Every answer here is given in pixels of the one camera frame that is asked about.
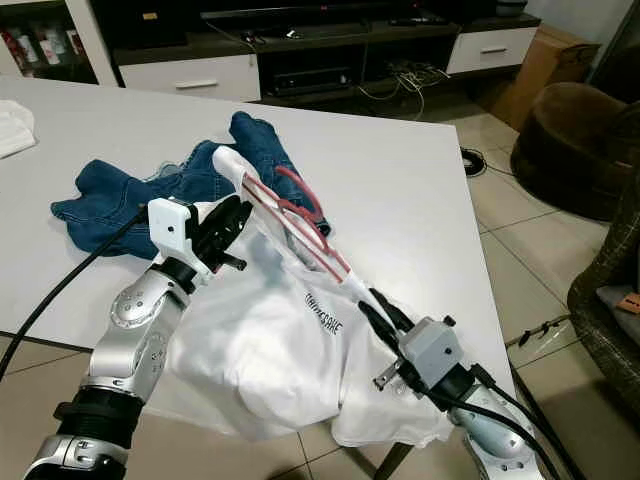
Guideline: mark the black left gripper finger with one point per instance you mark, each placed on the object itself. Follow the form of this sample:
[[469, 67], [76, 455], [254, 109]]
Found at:
[[238, 218], [215, 217]]

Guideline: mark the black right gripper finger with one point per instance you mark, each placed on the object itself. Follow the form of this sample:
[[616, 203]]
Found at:
[[396, 312], [376, 322]]

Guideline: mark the red plastic clothes hanger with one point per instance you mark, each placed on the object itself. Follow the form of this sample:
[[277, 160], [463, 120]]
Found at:
[[315, 200]]

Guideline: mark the blue denim shorts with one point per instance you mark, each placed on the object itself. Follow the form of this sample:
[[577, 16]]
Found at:
[[110, 205]]

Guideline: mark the white printed t-shirt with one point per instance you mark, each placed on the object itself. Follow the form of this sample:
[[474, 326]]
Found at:
[[260, 350]]

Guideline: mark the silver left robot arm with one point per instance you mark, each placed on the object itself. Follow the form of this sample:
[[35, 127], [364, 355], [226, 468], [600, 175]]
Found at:
[[120, 370]]

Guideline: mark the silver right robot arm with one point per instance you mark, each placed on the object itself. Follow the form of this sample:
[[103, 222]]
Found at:
[[490, 440]]

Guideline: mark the dark table leg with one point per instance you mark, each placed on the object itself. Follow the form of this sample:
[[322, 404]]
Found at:
[[397, 462]]

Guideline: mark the wide white drawer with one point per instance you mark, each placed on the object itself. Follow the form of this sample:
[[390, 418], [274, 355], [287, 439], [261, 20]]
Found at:
[[190, 77]]

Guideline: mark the small metal floor tool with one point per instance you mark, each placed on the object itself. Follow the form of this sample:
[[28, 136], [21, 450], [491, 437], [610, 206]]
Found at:
[[540, 332]]

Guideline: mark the black set-top box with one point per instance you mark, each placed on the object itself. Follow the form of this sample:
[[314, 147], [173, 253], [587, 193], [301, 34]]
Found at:
[[307, 82]]

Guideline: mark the dark tv stand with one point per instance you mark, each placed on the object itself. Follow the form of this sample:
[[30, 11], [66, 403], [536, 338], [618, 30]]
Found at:
[[310, 40]]

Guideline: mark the grey wicker chair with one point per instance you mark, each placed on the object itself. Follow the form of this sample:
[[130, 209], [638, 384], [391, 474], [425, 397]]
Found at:
[[605, 320]]

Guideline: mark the white display cabinet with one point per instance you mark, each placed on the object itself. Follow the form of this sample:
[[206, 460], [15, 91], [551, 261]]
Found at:
[[100, 40]]

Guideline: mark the black television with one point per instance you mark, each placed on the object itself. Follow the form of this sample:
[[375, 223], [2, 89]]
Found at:
[[290, 12]]

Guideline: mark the white folded garment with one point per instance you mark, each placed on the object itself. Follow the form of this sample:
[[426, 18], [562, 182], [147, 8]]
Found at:
[[15, 130]]

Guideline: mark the small white drawer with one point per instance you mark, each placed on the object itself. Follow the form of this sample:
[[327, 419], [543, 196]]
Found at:
[[490, 48]]

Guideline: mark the brown cardboard box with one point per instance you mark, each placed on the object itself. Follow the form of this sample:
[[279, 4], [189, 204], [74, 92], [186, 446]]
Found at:
[[545, 70]]

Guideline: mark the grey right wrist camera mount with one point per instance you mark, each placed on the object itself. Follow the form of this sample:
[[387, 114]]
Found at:
[[430, 350]]

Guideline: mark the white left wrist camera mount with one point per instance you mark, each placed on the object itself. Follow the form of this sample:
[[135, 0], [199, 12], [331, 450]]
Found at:
[[172, 228]]

